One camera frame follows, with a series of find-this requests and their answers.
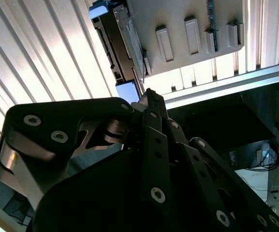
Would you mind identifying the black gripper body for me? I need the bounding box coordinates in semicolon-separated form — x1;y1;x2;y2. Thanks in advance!
32;149;216;232

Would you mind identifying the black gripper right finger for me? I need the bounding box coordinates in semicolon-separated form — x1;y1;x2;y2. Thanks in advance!
153;90;279;232

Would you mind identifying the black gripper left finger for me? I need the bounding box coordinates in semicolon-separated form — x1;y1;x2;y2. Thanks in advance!
0;88;173;215

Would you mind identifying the hard disk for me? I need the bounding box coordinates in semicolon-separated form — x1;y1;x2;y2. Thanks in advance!
88;0;152;104

